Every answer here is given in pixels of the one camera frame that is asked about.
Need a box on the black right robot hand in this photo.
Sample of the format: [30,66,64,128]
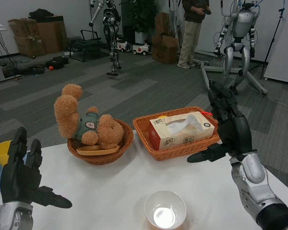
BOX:
[187,80,258,163]

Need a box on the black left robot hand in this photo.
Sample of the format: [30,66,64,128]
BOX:
[0,126,73,208]

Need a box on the white plastic bowl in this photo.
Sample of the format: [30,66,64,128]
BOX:
[144,190,187,230]

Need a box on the yellow plastic cup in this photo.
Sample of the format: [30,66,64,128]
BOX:
[0,140,13,167]

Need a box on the beige tissue box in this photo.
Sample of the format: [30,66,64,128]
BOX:
[148,112,216,151]

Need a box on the white robot gantry stand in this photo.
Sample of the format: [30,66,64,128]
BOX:
[194,0,267,97]

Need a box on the rectangular wicker basket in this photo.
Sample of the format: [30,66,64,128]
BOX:
[132,106,222,161]

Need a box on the round wicker basket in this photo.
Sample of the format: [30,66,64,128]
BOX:
[67,119,134,165]

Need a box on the brown teddy bear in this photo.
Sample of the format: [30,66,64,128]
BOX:
[54,83,124,150]

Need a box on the silver humanoid robot on stand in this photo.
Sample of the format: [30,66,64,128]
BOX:
[213,0,260,95]

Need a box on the white cabinet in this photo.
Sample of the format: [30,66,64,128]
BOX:
[263,13,288,84]

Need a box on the black tripod stand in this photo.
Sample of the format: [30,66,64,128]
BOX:
[247,8,286,80]

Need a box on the open brown cardboard box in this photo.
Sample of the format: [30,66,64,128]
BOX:
[151,11,180,64]

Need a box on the person in brown sweater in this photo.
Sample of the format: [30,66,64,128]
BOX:
[177,0,212,69]

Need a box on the black case on floor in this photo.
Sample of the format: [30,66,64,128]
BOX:
[45,56,70,70]

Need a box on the white toy car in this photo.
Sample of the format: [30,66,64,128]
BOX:
[132,41,151,56]
[117,37,132,53]

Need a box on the stack of cardboard boxes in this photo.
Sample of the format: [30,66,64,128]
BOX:
[7,15,69,58]

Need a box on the potted green plant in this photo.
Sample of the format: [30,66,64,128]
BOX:
[121,0,159,45]

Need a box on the black metal cart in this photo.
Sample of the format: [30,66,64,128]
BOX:
[68,29,109,63]

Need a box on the black humanoid robot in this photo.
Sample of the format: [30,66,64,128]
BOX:
[88,0,122,77]

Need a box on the black bag on boxes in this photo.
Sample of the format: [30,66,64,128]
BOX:
[28,8,55,18]

